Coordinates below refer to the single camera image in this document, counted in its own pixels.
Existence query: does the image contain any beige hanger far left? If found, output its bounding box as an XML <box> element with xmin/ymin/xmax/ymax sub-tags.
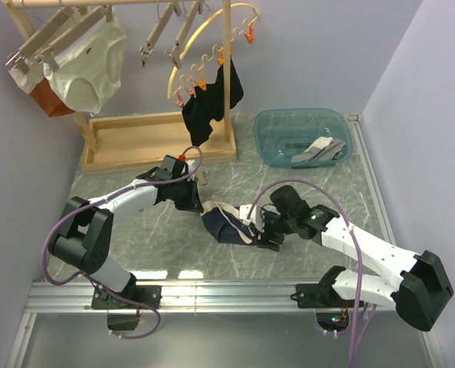
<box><xmin>5</xmin><ymin>7</ymin><xmax>76</xmax><ymax>74</ymax></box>

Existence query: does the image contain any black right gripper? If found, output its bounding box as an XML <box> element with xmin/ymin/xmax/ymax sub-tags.
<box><xmin>252</xmin><ymin>209</ymin><xmax>296</xmax><ymax>253</ymax></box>

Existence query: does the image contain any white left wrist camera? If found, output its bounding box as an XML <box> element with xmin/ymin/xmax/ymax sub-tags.
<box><xmin>159</xmin><ymin>155</ymin><xmax>193</xmax><ymax>180</ymax></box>

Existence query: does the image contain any navy underwear cream waistband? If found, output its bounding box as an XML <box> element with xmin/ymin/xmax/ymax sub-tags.
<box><xmin>200</xmin><ymin>200</ymin><xmax>262</xmax><ymax>245</ymax></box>

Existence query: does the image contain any cream white hanging underwear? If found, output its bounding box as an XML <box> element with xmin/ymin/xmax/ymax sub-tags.
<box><xmin>43</xmin><ymin>12</ymin><xmax>127</xmax><ymax>114</ymax></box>

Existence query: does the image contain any wooden rack top bar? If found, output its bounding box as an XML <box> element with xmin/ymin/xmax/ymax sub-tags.
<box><xmin>5</xmin><ymin>0</ymin><xmax>209</xmax><ymax>9</ymax></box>

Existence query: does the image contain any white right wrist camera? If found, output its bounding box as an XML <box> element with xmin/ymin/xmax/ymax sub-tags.
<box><xmin>239</xmin><ymin>204</ymin><xmax>264</xmax><ymax>232</ymax></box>

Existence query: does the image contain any beige hanging clip hanger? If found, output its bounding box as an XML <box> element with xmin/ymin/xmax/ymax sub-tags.
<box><xmin>139</xmin><ymin>2</ymin><xmax>182</xmax><ymax>68</ymax></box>

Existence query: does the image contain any yellow curved clip hanger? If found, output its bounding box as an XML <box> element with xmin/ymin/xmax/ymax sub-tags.
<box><xmin>166</xmin><ymin>2</ymin><xmax>260</xmax><ymax>108</ymax></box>

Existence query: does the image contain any beige hanger holding underwear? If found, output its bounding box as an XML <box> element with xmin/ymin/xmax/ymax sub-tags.
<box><xmin>36</xmin><ymin>5</ymin><xmax>113</xmax><ymax>71</ymax></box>

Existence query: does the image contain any beige clip hanger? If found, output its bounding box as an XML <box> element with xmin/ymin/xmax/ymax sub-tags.
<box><xmin>191</xmin><ymin>170</ymin><xmax>207</xmax><ymax>186</ymax></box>
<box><xmin>139</xmin><ymin>2</ymin><xmax>182</xmax><ymax>68</ymax></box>

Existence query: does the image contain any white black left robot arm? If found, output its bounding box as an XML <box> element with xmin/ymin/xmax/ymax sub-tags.
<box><xmin>43</xmin><ymin>165</ymin><xmax>201</xmax><ymax>310</ymax></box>

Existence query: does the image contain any wooden rack base tray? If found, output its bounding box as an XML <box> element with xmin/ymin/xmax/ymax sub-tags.
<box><xmin>80</xmin><ymin>110</ymin><xmax>237</xmax><ymax>174</ymax></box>

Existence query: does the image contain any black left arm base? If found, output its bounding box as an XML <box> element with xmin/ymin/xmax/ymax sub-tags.
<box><xmin>91</xmin><ymin>285</ymin><xmax>162</xmax><ymax>310</ymax></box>

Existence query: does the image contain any wooden rack right post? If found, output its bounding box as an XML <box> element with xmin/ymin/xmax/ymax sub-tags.
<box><xmin>223</xmin><ymin>0</ymin><xmax>231</xmax><ymax>143</ymax></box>

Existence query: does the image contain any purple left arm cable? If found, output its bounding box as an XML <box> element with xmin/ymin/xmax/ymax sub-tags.
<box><xmin>39</xmin><ymin>145</ymin><xmax>204</xmax><ymax>340</ymax></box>

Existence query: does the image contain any grey and pink underwear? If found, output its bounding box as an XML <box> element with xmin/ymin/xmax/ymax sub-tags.
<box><xmin>291</xmin><ymin>136</ymin><xmax>346</xmax><ymax>163</ymax></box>

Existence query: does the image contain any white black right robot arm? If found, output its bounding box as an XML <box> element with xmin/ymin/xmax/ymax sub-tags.
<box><xmin>261</xmin><ymin>185</ymin><xmax>453</xmax><ymax>332</ymax></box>

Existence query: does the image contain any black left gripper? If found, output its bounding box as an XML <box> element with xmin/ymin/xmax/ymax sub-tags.
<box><xmin>171</xmin><ymin>177</ymin><xmax>204</xmax><ymax>213</ymax></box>

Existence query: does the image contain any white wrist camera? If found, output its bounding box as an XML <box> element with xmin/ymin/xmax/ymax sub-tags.
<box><xmin>239</xmin><ymin>204</ymin><xmax>264</xmax><ymax>232</ymax></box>
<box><xmin>159</xmin><ymin>155</ymin><xmax>193</xmax><ymax>180</ymax></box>

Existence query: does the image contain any orange cream hanging underwear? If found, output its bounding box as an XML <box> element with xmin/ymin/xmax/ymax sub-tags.
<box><xmin>9</xmin><ymin>63</ymin><xmax>74</xmax><ymax>117</ymax></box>

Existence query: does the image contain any teal plastic basin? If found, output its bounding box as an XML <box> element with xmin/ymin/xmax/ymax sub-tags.
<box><xmin>254</xmin><ymin>108</ymin><xmax>353</xmax><ymax>169</ymax></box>

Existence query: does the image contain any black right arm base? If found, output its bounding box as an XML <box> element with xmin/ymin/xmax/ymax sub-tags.
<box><xmin>290</xmin><ymin>284</ymin><xmax>355</xmax><ymax>309</ymax></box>

